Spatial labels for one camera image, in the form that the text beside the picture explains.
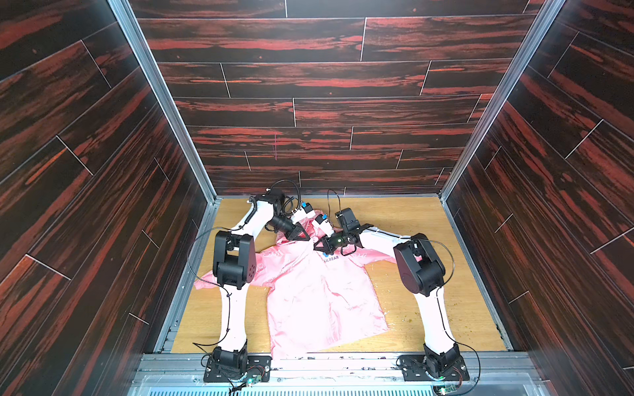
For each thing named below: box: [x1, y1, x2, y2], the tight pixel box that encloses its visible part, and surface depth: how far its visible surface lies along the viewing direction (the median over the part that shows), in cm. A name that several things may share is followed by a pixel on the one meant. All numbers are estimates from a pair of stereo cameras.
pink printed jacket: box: [194, 219, 397, 359], surface depth 89 cm
